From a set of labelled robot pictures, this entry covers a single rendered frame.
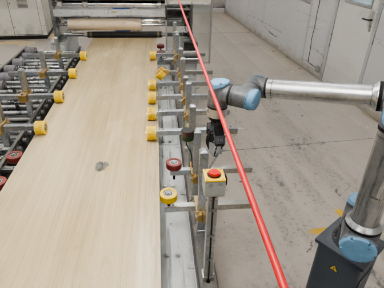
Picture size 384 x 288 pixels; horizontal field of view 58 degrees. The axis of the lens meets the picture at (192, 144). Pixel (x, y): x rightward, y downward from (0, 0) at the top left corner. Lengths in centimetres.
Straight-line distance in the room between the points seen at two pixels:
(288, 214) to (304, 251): 38
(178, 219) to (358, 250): 86
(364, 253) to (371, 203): 24
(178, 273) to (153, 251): 32
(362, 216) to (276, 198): 156
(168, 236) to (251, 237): 104
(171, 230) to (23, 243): 70
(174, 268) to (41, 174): 78
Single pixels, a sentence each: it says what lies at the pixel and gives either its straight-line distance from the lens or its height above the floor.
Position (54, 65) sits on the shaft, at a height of 79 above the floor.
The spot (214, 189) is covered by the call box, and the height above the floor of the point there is 118.
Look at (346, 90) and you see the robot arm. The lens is 150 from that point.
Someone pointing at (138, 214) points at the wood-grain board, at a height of 90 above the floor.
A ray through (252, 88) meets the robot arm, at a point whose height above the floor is 137.
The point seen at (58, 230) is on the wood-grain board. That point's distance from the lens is 150.
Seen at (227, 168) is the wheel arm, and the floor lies 86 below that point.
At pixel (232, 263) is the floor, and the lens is 251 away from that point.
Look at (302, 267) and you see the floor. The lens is 260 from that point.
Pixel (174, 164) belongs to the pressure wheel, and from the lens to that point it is 177.
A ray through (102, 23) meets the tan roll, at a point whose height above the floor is 107.
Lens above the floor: 190
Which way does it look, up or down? 31 degrees down
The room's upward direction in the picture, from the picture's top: 1 degrees clockwise
